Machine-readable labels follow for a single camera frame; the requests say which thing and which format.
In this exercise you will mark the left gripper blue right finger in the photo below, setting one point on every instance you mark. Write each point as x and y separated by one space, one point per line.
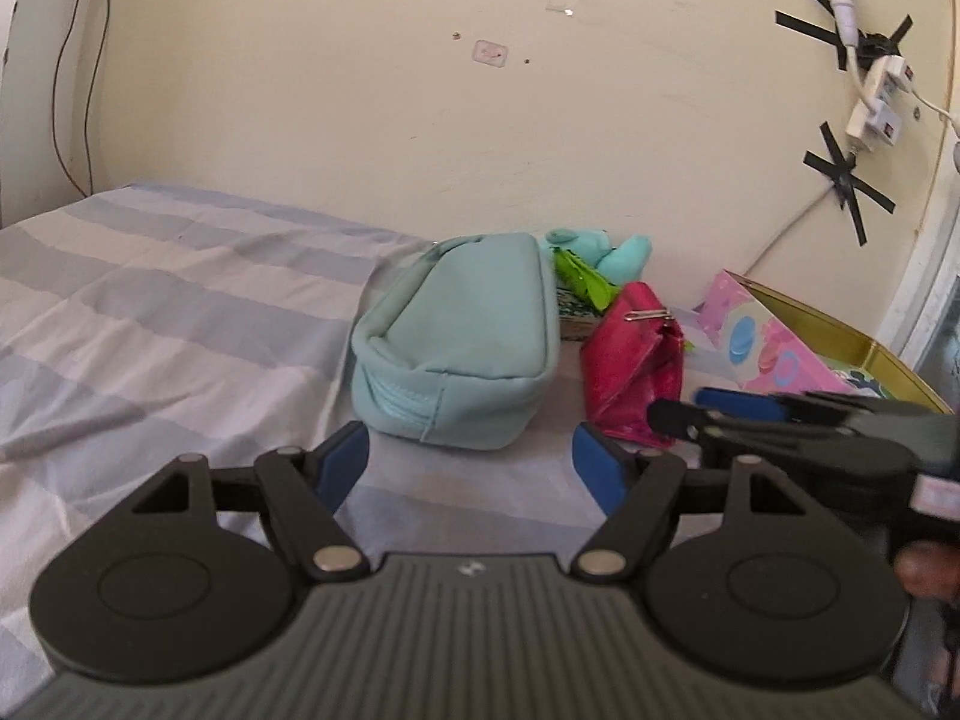
637 494

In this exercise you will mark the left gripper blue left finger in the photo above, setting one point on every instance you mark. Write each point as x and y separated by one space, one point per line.
302 491

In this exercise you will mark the magenta zip wallet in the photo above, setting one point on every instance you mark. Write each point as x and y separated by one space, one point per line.
633 358

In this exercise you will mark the light teal fabric pouch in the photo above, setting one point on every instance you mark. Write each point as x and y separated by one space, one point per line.
462 348

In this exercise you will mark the teal plush teddy bear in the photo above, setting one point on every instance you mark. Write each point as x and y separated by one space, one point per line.
618 263

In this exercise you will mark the floral small coin pouch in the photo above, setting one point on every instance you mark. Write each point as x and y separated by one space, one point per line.
577 318

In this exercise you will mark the person's right hand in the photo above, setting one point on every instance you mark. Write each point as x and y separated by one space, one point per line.
930 570

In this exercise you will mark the pink macaron biscuit tin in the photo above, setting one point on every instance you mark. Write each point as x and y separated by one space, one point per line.
774 344

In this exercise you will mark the striped blue bed sheet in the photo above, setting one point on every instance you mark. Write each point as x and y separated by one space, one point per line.
150 321

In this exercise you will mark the black tape cross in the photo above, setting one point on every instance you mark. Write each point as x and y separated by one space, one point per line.
838 166

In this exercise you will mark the white power strip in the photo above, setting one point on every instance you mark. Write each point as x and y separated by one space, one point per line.
875 120

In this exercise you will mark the black upper tape strips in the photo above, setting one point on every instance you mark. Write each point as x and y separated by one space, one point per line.
868 46

